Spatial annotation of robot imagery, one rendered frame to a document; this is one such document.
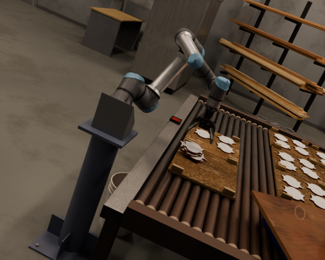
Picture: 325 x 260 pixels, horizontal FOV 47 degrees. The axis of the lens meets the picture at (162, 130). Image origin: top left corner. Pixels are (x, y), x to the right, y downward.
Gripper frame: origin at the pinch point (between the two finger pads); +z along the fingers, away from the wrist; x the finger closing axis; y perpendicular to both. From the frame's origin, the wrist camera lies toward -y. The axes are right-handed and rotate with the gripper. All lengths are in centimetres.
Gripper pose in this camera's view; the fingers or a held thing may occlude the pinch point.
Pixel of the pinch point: (197, 138)
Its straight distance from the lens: 199.9
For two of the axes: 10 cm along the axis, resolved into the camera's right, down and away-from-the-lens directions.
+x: 9.1, 4.0, -1.0
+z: -3.5, 8.7, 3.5
